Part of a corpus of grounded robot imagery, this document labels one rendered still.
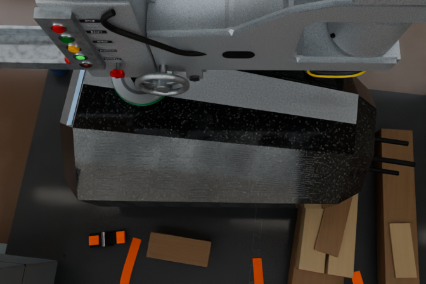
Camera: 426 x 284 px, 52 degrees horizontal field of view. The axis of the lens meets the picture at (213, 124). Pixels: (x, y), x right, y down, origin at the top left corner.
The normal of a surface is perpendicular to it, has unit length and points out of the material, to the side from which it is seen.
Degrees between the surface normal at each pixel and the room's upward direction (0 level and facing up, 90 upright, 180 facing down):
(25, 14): 0
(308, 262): 0
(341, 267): 0
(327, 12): 90
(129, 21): 90
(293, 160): 45
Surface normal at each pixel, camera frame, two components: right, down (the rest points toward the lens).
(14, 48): 0.00, -0.25
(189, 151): -0.08, 0.50
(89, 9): -0.02, 0.97
